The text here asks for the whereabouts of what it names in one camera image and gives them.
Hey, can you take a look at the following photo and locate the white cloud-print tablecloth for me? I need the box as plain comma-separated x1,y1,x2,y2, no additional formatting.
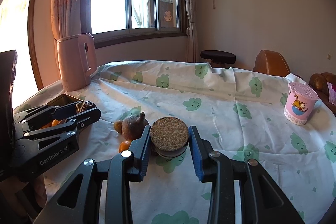
13,60,336,224

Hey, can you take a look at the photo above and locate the brown round pear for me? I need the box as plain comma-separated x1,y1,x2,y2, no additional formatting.
121,112,150,141

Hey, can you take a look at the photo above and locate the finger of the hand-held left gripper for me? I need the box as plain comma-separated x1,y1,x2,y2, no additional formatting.
17,108,101,153
14,101,84,130

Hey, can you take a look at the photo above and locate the pink electric kettle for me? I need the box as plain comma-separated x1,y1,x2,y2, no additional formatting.
56,33,97,92

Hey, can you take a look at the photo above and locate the pink cartoon cup with lid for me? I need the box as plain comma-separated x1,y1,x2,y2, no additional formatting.
283,82,319,126

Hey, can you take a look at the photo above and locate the brown leather chair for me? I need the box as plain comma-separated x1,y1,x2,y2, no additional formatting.
253,50,291,77

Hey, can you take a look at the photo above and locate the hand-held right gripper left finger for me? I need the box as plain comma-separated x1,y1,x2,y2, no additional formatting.
33,125,151,224

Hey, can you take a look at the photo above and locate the beige tied curtain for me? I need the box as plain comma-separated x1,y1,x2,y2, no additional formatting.
173,0,200,63

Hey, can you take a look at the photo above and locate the small brown kiwi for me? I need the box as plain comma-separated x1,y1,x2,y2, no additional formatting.
114,120,125,134

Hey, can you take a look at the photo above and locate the red floral cloth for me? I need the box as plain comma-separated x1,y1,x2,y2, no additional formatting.
327,82,336,104

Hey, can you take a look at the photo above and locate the round smooth orange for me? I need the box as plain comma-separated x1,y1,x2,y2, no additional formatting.
119,140,132,153

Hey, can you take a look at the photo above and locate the pink metal tin box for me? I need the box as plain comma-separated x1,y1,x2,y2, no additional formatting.
20,94,87,130

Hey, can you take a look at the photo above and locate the dark wrinkled passion fruit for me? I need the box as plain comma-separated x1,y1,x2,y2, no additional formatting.
76,100,93,114

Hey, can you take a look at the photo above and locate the wooden-framed glass door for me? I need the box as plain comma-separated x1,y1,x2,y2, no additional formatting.
0,0,42,111

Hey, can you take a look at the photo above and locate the small cork-lidded jar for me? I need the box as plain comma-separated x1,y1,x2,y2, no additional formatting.
150,117,189,159

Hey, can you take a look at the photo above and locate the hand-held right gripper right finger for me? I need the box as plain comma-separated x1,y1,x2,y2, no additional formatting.
188,126,306,224

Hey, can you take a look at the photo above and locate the dark round stool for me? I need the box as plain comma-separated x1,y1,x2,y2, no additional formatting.
200,50,236,68

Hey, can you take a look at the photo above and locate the white tissue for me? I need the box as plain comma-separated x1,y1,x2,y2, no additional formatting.
286,73,302,83

